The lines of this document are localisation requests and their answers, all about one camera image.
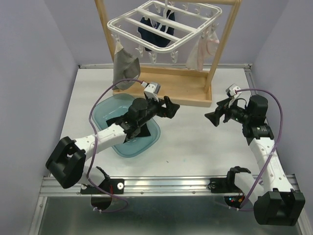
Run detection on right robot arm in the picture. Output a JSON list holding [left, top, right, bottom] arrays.
[[204, 95, 305, 226]]

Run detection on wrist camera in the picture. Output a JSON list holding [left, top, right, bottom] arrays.
[[141, 81, 161, 101], [225, 84, 241, 99]]

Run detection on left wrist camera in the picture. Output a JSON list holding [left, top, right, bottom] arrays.
[[141, 81, 161, 101]]

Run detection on grey underwear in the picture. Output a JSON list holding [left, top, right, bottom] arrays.
[[112, 42, 140, 90]]

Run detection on white pink underwear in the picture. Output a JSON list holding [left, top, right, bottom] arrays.
[[186, 27, 220, 71]]

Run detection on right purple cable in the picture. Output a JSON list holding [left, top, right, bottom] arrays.
[[228, 88, 283, 212]]

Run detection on aluminium rail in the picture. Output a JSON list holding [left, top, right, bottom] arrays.
[[40, 175, 301, 196]]

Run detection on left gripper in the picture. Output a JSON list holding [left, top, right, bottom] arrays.
[[138, 94, 179, 127]]

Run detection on white clip hanger frame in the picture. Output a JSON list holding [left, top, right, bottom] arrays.
[[107, 0, 223, 64]]

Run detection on navy blue underwear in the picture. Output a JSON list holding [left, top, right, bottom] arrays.
[[137, 17, 175, 47]]

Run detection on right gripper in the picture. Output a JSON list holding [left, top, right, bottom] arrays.
[[204, 96, 251, 126]]

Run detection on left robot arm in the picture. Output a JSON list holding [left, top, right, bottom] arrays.
[[45, 96, 180, 193]]

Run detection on wooden rack stand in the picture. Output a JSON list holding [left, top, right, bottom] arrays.
[[95, 0, 241, 107]]

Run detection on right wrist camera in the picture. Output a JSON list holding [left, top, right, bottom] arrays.
[[225, 84, 241, 99]]

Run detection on black underwear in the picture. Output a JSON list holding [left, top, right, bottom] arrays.
[[106, 116, 151, 143]]

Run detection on teal plastic basin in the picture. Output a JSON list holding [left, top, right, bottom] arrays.
[[92, 94, 160, 158]]

